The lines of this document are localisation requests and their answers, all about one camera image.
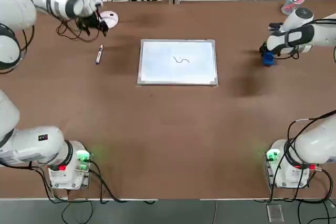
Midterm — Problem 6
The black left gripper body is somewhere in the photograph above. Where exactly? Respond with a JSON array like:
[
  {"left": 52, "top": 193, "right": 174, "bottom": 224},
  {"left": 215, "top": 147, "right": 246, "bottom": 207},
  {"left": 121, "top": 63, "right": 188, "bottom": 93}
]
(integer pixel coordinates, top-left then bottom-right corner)
[{"left": 83, "top": 14, "right": 103, "bottom": 29}]

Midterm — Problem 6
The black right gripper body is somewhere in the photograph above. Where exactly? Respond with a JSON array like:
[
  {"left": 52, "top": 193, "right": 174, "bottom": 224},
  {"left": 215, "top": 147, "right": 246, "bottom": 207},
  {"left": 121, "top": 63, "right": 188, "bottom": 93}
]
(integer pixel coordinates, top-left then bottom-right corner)
[{"left": 259, "top": 40, "right": 272, "bottom": 57}]

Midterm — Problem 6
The blue plastic eraser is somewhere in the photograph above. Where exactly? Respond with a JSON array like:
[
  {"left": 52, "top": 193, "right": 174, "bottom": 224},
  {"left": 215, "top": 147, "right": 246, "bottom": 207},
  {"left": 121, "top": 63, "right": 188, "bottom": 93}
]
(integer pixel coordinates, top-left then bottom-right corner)
[{"left": 262, "top": 51, "right": 275, "bottom": 67}]

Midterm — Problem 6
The white blue whiteboard marker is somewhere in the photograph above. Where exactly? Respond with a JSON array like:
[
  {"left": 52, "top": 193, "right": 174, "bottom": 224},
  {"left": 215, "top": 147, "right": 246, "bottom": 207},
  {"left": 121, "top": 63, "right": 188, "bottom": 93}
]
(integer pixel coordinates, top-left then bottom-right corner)
[{"left": 94, "top": 44, "right": 104, "bottom": 66}]

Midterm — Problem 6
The silver framed whiteboard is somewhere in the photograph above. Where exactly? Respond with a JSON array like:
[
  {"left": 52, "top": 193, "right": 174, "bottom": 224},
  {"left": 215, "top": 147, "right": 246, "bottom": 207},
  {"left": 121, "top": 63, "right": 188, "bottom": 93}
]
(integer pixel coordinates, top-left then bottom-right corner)
[{"left": 136, "top": 38, "right": 219, "bottom": 87}]

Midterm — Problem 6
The clear plastic cup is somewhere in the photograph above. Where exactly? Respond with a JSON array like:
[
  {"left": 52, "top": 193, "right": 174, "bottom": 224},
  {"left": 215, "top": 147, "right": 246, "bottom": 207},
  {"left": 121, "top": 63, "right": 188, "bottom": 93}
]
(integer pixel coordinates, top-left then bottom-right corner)
[{"left": 281, "top": 0, "right": 307, "bottom": 16}]

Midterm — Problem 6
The metal floor plate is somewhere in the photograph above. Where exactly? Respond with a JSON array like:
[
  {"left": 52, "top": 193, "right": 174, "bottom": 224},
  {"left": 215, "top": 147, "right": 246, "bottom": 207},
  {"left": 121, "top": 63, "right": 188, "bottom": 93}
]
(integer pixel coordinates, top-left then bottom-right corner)
[{"left": 266, "top": 204, "right": 285, "bottom": 222}]

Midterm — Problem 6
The black lamp cable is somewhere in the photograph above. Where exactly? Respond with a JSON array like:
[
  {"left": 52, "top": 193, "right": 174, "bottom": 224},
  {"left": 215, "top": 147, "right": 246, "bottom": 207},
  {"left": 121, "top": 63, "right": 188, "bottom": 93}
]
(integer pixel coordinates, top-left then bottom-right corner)
[{"left": 56, "top": 17, "right": 101, "bottom": 42}]

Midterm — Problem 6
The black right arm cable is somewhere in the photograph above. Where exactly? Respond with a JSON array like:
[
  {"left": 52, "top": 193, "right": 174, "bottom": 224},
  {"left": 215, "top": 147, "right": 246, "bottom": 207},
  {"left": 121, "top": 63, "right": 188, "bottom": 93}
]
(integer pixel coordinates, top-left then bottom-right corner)
[{"left": 269, "top": 18, "right": 336, "bottom": 205}]

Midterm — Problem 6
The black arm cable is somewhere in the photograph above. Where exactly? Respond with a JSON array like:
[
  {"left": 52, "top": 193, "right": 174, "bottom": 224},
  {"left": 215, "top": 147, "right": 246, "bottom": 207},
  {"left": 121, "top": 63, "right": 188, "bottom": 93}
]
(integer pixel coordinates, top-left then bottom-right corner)
[
  {"left": 269, "top": 18, "right": 336, "bottom": 205},
  {"left": 0, "top": 159, "right": 158, "bottom": 205}
]

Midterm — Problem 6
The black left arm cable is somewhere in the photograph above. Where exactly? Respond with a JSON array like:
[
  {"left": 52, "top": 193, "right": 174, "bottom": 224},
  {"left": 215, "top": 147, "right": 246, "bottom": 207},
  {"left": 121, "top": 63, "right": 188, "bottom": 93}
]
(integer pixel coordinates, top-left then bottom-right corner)
[{"left": 0, "top": 159, "right": 158, "bottom": 205}]

